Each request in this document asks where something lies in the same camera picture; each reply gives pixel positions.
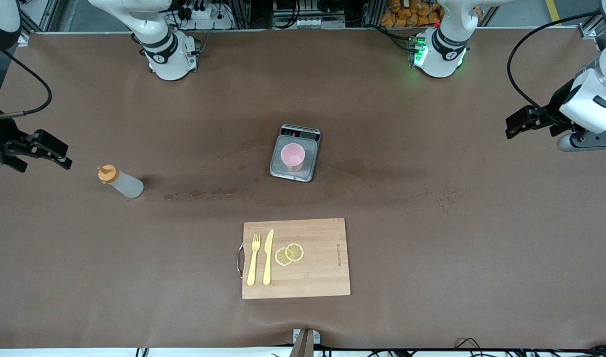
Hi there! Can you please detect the pink plastic cup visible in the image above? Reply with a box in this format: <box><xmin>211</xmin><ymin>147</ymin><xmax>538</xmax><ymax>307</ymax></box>
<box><xmin>280</xmin><ymin>143</ymin><xmax>306</xmax><ymax>172</ymax></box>

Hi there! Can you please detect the yellow plastic fork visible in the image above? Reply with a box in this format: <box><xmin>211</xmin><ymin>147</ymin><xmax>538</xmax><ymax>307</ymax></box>
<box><xmin>247</xmin><ymin>234</ymin><xmax>261</xmax><ymax>287</ymax></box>

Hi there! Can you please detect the bag of orange snacks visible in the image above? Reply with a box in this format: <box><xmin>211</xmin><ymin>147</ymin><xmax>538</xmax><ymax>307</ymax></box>
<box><xmin>381</xmin><ymin>0</ymin><xmax>483</xmax><ymax>28</ymax></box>

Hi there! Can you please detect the wooden cutting board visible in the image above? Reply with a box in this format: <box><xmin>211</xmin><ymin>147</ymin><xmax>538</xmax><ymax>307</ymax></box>
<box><xmin>237</xmin><ymin>218</ymin><xmax>351</xmax><ymax>300</ymax></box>

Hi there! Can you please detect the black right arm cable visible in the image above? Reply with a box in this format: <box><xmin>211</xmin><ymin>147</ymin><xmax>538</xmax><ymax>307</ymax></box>
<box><xmin>0</xmin><ymin>49</ymin><xmax>53</xmax><ymax>119</ymax></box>

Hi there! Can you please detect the brown table cover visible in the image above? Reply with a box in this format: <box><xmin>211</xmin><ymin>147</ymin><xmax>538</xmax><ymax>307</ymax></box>
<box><xmin>0</xmin><ymin>27</ymin><xmax>606</xmax><ymax>350</ymax></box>

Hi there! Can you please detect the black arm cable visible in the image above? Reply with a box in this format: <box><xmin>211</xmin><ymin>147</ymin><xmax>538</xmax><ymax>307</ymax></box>
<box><xmin>507</xmin><ymin>11</ymin><xmax>602</xmax><ymax>122</ymax></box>
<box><xmin>0</xmin><ymin>49</ymin><xmax>53</xmax><ymax>119</ymax></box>

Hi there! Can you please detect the black floor cable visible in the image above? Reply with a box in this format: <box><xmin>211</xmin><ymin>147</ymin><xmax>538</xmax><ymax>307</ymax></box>
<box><xmin>454</xmin><ymin>337</ymin><xmax>606</xmax><ymax>357</ymax></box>

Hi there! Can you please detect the sauce bottle with orange cap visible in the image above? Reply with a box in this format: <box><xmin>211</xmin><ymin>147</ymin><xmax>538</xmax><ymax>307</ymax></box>
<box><xmin>98</xmin><ymin>165</ymin><xmax>145</xmax><ymax>199</ymax></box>

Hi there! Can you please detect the yellow plastic knife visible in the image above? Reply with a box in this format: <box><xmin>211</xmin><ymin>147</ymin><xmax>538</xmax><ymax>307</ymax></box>
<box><xmin>263</xmin><ymin>229</ymin><xmax>275</xmax><ymax>286</ymax></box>

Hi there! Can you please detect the aluminium frame profile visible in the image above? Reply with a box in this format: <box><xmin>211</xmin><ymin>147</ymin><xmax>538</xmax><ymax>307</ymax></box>
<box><xmin>578</xmin><ymin>20</ymin><xmax>606</xmax><ymax>53</ymax></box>
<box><xmin>15</xmin><ymin>0</ymin><xmax>60</xmax><ymax>46</ymax></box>

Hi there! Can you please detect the silver kitchen scale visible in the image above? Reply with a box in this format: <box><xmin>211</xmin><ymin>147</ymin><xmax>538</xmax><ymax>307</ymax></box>
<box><xmin>270</xmin><ymin>124</ymin><xmax>322</xmax><ymax>182</ymax></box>

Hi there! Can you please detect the white power strip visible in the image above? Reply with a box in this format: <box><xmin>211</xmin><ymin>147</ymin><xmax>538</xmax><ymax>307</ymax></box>
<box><xmin>176</xmin><ymin>2</ymin><xmax>234</xmax><ymax>30</ymax></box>

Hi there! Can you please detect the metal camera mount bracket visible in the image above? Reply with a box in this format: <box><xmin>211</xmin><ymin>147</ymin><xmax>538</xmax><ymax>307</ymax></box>
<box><xmin>289</xmin><ymin>328</ymin><xmax>322</xmax><ymax>357</ymax></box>

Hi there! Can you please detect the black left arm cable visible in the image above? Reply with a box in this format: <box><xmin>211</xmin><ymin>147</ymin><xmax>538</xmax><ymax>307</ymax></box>
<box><xmin>507</xmin><ymin>11</ymin><xmax>602</xmax><ymax>122</ymax></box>

